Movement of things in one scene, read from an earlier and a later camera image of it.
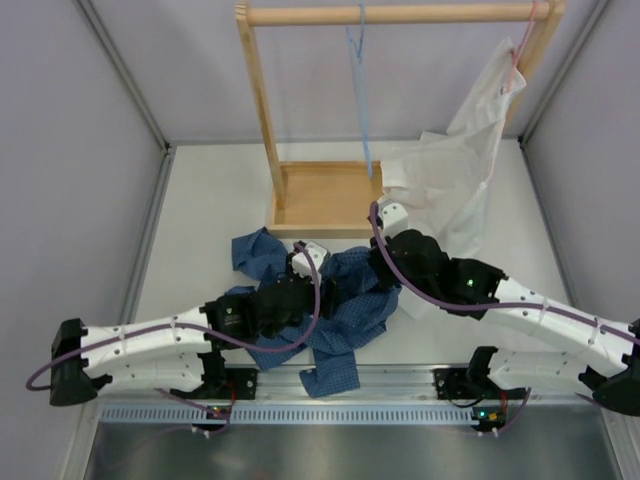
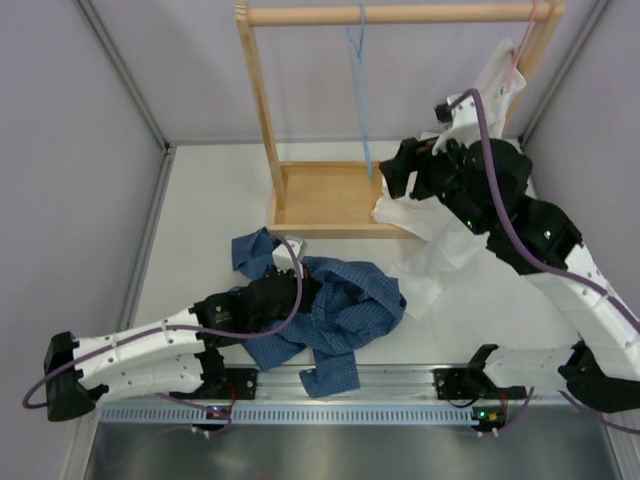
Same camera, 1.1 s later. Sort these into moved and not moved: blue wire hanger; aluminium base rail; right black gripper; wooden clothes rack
Moved: right black gripper
Not moved: blue wire hanger; wooden clothes rack; aluminium base rail
